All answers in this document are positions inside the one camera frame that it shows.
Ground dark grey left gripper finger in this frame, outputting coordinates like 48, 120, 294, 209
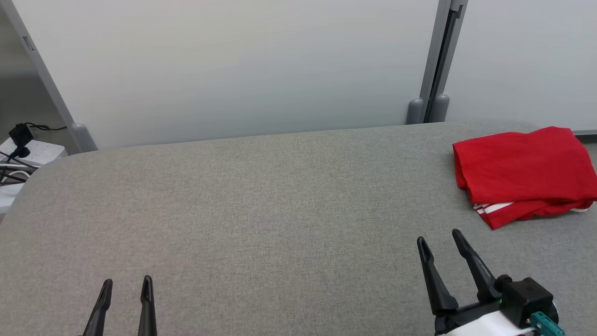
138, 275, 158, 336
83, 279, 113, 336

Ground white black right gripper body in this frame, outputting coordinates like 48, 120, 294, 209
434, 301, 537, 336

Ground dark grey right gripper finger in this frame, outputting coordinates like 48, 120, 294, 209
417, 236, 459, 316
451, 229, 502, 303

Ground red shorts with white stripe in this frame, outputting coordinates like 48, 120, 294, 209
473, 198, 595, 230

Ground red Bulls basketball jersey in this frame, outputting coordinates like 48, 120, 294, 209
452, 126, 597, 207

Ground grey fabric sofa cushion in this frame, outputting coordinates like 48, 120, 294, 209
0, 120, 597, 336

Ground white power strip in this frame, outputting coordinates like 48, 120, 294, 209
0, 138, 66, 168

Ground black power adapter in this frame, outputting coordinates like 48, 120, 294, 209
9, 123, 34, 147

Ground right cable with teal connector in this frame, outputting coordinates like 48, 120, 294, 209
529, 312, 566, 336

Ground white box under cables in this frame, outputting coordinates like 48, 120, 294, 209
0, 184, 25, 209

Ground black power cable bundle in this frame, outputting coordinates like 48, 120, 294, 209
0, 154, 39, 186

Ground thin black adapter cable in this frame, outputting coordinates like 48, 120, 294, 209
26, 122, 69, 133

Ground grey double partition post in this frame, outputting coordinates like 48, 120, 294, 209
405, 0, 468, 125

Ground grey metal partition post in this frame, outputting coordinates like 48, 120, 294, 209
0, 0, 98, 152

